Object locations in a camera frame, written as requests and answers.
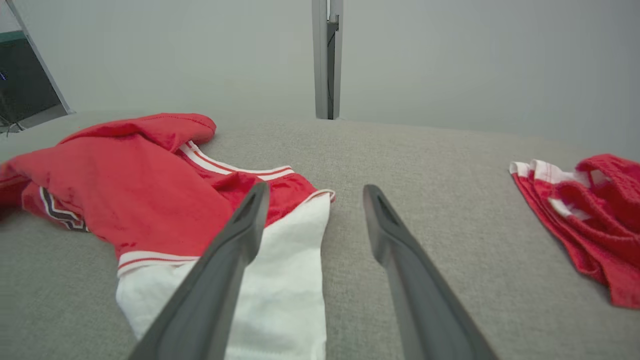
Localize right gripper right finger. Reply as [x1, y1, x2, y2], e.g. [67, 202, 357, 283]
[362, 184, 501, 360]

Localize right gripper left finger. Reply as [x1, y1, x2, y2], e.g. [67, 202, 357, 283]
[127, 181, 271, 360]

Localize red basketball jersey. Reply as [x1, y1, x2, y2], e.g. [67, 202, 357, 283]
[0, 113, 336, 360]

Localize red shorts with white stripe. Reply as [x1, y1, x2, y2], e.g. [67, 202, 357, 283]
[509, 154, 640, 310]

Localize grey framed dark panel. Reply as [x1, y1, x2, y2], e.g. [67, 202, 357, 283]
[0, 0, 76, 135]

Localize grey metal partition post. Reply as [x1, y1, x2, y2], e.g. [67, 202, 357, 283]
[311, 0, 345, 121]

